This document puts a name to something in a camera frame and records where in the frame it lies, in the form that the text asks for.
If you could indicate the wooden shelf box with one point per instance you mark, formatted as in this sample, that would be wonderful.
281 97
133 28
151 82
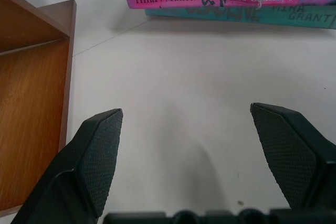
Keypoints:
29 90

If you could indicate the teal paperback book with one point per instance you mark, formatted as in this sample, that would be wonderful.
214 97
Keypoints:
236 15

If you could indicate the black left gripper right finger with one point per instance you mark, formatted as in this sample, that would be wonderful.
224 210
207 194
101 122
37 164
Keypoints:
296 155

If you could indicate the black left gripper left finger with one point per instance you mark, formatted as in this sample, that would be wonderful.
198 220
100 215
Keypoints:
78 171

